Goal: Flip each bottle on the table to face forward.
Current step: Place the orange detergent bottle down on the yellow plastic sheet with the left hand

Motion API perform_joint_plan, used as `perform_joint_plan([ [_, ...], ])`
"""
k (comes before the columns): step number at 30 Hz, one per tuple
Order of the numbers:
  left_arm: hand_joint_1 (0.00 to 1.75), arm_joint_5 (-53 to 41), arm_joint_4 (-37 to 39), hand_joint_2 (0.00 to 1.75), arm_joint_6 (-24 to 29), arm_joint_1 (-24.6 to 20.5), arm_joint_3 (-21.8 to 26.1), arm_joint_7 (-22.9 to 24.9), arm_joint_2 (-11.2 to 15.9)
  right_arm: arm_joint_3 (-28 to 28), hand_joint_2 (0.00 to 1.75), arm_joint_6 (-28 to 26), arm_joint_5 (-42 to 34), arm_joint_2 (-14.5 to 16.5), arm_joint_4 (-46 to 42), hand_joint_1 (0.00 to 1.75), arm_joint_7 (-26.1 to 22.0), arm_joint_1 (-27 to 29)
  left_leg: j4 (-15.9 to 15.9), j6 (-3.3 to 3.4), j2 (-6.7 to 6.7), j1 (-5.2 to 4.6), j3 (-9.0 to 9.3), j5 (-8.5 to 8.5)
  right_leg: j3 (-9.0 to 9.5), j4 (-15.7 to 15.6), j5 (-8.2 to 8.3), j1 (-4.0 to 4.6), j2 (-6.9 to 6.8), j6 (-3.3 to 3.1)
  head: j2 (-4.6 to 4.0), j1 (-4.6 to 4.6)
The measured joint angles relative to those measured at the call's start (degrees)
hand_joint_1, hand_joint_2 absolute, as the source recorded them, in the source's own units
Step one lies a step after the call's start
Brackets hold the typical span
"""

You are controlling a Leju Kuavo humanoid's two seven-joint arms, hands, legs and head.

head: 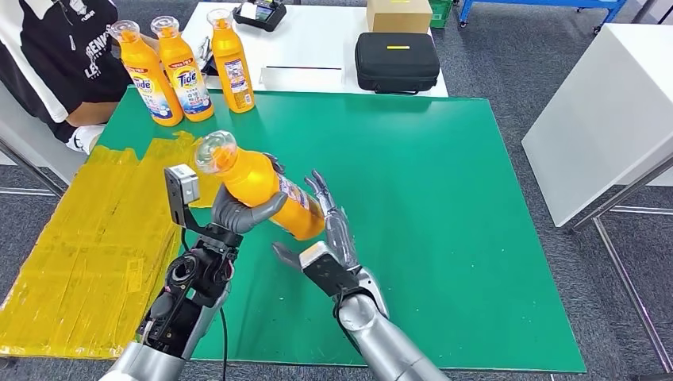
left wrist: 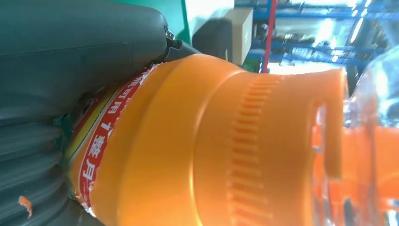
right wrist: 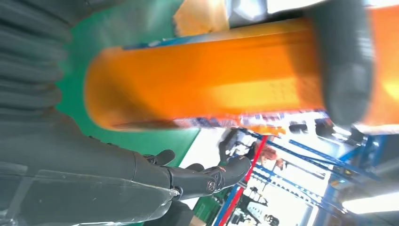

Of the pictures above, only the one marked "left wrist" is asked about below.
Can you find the green plastic crate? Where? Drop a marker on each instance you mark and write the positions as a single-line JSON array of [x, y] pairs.
[[251, 64]]

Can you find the black carrying case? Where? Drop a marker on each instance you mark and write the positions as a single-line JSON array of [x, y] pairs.
[[213, 40]]

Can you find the brown cardboard box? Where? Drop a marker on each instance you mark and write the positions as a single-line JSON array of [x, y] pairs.
[[241, 34]]

